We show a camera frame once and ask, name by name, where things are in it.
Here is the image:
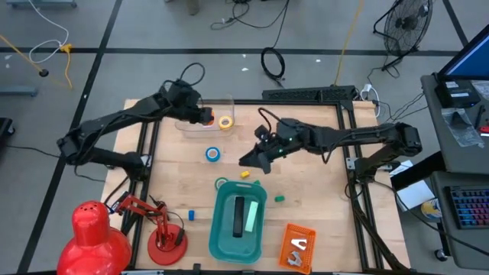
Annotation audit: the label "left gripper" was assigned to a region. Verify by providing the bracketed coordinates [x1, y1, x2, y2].
[167, 80, 214, 126]

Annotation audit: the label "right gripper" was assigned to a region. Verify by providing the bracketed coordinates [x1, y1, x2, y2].
[238, 118, 320, 175]

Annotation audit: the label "orange tape roll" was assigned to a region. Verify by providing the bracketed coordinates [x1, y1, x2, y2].
[202, 108, 216, 128]

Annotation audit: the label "yellow tape roll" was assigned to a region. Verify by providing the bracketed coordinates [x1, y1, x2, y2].
[218, 115, 235, 131]

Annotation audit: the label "blue tape roll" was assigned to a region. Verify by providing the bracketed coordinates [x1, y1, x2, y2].
[205, 147, 222, 163]

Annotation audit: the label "mint green stapler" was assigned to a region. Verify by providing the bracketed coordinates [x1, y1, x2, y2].
[244, 201, 260, 233]

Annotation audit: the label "black stapler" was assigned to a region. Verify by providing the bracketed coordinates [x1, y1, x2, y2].
[232, 196, 245, 238]

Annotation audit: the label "orange plastic basket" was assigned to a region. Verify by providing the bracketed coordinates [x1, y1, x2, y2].
[278, 223, 317, 275]

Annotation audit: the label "teal plastic bin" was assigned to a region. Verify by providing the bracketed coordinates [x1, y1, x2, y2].
[208, 180, 268, 265]

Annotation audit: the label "clear plastic container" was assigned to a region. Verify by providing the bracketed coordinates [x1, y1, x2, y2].
[174, 97, 235, 138]

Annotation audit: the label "black perforated bar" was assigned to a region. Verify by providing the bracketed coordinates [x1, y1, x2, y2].
[261, 84, 358, 102]

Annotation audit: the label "white power adapter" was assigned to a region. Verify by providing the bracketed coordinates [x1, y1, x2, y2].
[361, 82, 380, 118]

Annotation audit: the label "white paper sheet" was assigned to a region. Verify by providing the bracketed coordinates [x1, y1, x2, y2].
[395, 179, 436, 212]

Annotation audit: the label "red desk lamp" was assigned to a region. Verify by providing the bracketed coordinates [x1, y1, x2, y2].
[57, 192, 188, 275]

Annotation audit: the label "round printed disc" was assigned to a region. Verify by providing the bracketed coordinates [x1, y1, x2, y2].
[421, 198, 442, 220]

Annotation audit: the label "dark gray desk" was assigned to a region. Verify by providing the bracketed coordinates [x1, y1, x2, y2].
[429, 170, 489, 270]
[419, 72, 489, 175]

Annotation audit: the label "black floor fan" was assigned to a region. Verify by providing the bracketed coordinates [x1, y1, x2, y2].
[373, 0, 434, 72]

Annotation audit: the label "clear plastic bag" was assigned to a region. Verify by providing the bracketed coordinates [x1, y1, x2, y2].
[441, 107, 485, 148]

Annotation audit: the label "black mini computer box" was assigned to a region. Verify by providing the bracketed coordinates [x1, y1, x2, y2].
[435, 79, 481, 109]

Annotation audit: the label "backlit keyboard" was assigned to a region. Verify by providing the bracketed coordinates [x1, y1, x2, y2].
[449, 185, 489, 230]

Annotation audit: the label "computer monitor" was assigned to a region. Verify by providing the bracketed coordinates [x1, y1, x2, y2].
[436, 24, 489, 81]

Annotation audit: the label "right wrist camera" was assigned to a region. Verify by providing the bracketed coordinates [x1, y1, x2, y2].
[254, 125, 270, 143]

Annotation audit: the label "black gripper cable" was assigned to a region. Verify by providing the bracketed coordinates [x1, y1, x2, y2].
[178, 62, 206, 88]
[257, 107, 283, 128]

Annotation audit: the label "coiled black cable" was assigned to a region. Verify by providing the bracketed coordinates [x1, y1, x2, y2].
[260, 47, 287, 82]

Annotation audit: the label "black aluminium rig frame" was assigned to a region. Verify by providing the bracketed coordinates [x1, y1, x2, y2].
[121, 97, 412, 275]

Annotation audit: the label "loose black floor cables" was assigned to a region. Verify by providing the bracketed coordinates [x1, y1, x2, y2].
[209, 0, 290, 31]

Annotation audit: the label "yellow cable with plug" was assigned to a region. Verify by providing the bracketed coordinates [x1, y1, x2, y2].
[0, 33, 73, 91]

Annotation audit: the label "thick yellow cable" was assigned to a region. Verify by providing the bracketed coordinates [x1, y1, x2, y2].
[334, 0, 366, 87]

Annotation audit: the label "white cable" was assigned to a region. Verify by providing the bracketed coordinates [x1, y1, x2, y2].
[27, 0, 70, 64]

